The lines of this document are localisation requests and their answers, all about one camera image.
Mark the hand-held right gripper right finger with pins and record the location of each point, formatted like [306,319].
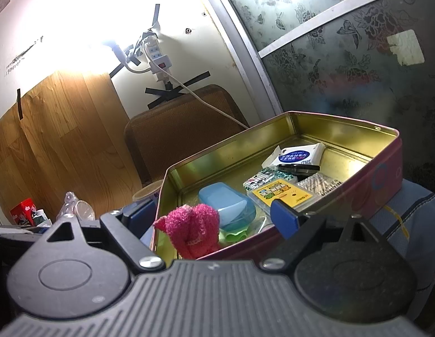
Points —
[284,217]

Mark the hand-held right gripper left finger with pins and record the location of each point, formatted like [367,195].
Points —
[136,217]

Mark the yellow card case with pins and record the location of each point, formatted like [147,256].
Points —
[284,189]

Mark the small patterned packet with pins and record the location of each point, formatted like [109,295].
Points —
[263,179]

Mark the bag of cotton swabs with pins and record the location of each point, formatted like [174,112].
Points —
[319,184]

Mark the black case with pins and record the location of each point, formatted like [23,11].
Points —
[298,168]

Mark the pink fluffy cloth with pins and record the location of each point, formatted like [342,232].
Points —
[193,228]

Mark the blue plastic case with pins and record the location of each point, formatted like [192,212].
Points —
[224,200]

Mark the white wet wipes packet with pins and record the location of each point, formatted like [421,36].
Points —
[298,154]

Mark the pink tin box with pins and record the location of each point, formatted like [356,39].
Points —
[361,182]

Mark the round peanut can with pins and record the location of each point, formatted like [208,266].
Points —
[145,191]

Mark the plastic bag of paper cups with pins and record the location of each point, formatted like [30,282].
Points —
[80,210]

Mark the brown chair back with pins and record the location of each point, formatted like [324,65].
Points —
[175,133]

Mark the green drink carton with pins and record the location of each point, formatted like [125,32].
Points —
[42,217]

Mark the red snack tin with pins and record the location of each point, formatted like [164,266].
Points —
[22,212]

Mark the black tape strip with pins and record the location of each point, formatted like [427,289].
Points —
[161,92]
[156,21]
[19,105]
[193,81]

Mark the floral frosted window pane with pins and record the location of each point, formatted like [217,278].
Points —
[343,94]

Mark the white power strip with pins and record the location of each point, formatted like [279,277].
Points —
[156,51]

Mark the white paper patch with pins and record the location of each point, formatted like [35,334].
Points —
[405,47]

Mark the wood grain wall panel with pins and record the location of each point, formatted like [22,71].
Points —
[70,140]

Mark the grey window frame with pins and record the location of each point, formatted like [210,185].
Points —
[238,42]

